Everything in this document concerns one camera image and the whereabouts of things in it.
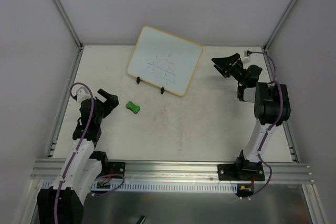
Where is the green whiteboard eraser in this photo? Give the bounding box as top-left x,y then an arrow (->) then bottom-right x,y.
125,101 -> 141,114

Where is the yellow framed whiteboard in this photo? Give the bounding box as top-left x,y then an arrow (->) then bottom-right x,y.
127,26 -> 203,97

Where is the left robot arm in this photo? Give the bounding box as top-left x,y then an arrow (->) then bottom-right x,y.
37,88 -> 124,223

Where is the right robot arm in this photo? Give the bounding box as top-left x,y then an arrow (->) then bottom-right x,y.
212,53 -> 291,181

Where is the small black object bottom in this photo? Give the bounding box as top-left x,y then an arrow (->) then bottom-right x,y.
136,215 -> 146,224

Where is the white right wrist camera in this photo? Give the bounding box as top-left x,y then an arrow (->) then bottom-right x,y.
244,50 -> 251,59

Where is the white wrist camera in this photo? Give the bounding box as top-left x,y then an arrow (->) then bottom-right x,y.
73,88 -> 91,103
244,50 -> 251,59

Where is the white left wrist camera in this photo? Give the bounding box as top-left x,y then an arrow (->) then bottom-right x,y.
73,88 -> 91,103

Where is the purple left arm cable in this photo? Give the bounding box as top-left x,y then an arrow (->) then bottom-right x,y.
54,82 -> 125,224

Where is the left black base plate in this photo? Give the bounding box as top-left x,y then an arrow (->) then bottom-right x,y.
104,161 -> 126,179

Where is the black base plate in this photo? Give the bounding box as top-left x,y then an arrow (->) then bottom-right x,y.
217,162 -> 265,182
104,161 -> 126,179

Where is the aluminium mounting rail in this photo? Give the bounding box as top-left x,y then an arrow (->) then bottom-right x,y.
30,158 -> 315,185

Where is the white slotted cable duct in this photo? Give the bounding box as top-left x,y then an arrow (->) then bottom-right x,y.
41,179 -> 238,194

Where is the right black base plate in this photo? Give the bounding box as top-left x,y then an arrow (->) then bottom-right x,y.
217,162 -> 265,182

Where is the left aluminium frame post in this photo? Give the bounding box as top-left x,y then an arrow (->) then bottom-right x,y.
52,0 -> 82,49

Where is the aluminium frame post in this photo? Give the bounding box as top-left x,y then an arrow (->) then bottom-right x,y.
263,0 -> 299,51
52,0 -> 82,49

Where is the right aluminium frame post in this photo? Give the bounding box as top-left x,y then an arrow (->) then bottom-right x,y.
263,0 -> 299,51

